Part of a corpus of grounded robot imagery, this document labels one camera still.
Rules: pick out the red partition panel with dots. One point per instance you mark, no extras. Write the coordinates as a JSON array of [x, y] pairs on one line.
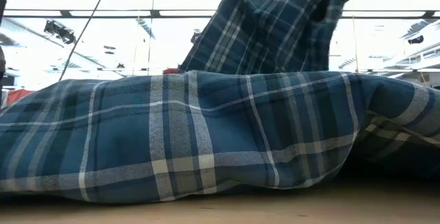
[[19, 97]]

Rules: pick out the black ceiling light fixture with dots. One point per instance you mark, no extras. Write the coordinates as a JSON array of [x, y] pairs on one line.
[[60, 32]]

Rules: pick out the red plastic laundry bin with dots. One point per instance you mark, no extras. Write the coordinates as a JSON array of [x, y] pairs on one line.
[[171, 70]]

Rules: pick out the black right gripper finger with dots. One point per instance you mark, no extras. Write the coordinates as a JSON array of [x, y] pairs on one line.
[[320, 9]]

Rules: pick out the blue plaid pants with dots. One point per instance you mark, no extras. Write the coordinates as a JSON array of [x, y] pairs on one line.
[[206, 131]]

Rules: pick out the small black ceiling fixture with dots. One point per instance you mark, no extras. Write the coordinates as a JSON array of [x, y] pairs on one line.
[[416, 39]]

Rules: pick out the black round ceiling fixture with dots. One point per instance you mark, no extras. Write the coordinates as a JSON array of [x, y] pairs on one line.
[[196, 36]]

